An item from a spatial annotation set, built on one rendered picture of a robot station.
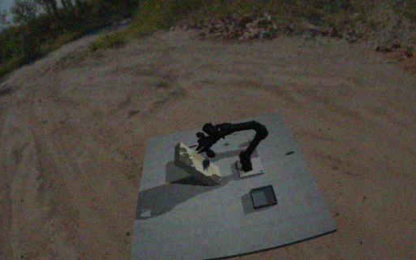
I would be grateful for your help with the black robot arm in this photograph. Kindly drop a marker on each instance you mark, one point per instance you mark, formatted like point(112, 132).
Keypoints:
point(227, 129)

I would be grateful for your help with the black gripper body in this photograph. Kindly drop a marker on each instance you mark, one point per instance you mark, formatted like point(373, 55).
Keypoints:
point(210, 153)

